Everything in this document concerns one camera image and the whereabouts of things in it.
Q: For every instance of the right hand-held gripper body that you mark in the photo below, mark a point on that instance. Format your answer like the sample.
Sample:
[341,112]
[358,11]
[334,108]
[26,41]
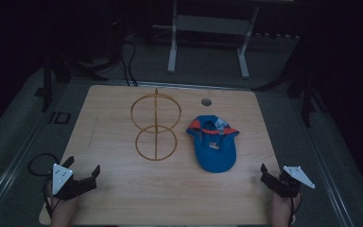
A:
[288,184]

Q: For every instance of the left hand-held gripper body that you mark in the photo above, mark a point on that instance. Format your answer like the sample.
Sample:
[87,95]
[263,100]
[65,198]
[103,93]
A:
[63,184]

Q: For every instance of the blue and orange cap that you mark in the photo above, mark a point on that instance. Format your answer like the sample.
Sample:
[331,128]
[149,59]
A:
[215,145]

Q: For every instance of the person's right hand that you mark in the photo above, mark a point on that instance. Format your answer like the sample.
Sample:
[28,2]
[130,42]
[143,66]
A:
[282,209]

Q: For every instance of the person's left hand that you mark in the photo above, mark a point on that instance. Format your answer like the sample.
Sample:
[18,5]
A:
[63,212]

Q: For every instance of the black tripod stand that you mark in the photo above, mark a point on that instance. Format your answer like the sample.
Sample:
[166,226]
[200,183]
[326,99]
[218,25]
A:
[305,94]
[60,72]

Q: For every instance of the grey round table grommet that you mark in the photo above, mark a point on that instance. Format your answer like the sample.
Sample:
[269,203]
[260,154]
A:
[206,102]

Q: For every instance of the white metal stand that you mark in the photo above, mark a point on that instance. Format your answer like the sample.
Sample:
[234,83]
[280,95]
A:
[211,25]

